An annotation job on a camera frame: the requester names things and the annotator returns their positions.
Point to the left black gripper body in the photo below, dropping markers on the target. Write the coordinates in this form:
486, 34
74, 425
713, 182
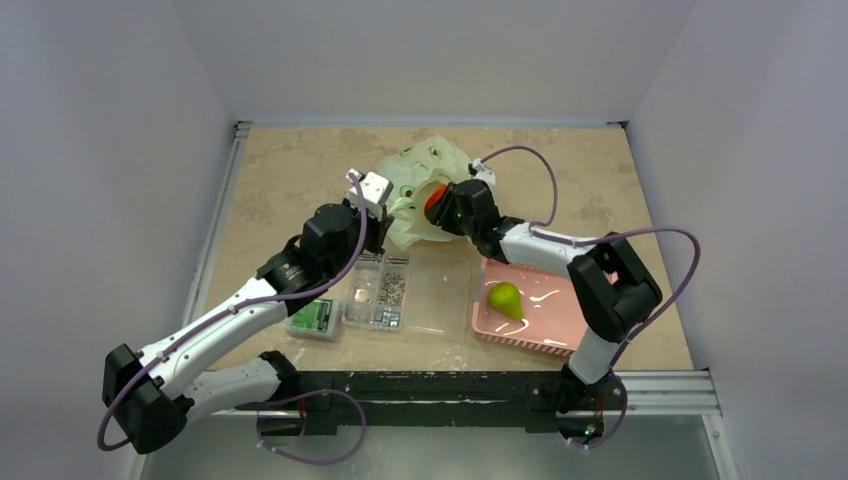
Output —
339, 261

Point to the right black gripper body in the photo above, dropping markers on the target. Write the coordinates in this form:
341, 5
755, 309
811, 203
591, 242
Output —
449, 201

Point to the light green plastic bag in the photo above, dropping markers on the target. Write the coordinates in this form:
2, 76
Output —
416, 173

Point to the yellow fake fruit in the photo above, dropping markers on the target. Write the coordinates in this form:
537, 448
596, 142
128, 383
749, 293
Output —
506, 298

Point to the orange fake fruit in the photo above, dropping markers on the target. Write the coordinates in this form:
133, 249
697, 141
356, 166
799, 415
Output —
435, 197

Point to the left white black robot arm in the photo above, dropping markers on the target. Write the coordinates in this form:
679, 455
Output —
153, 393

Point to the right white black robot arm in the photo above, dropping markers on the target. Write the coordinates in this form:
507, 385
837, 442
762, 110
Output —
614, 289

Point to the clear plastic screw organizer box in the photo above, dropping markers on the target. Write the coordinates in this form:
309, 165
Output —
425, 293

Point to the green white small box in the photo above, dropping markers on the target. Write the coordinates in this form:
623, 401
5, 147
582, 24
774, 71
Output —
319, 320

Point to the pink plastic basket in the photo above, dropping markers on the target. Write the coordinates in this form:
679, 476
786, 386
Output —
552, 319

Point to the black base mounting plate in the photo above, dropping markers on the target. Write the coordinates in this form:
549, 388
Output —
347, 411

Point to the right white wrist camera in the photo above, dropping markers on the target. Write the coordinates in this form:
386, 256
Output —
478, 170

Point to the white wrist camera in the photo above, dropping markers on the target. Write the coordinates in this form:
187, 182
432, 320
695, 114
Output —
369, 191
478, 170

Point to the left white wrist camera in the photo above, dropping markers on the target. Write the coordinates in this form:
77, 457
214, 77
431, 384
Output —
369, 191

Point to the aluminium left frame rail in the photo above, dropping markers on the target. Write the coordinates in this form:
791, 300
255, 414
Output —
198, 291

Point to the aluminium frame rail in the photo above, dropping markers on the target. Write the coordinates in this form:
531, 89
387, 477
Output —
198, 291
505, 122
645, 392

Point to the aluminium back frame rail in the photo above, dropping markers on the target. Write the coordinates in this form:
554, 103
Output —
505, 122

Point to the aluminium front frame rail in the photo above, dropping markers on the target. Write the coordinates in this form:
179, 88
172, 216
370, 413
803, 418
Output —
645, 392

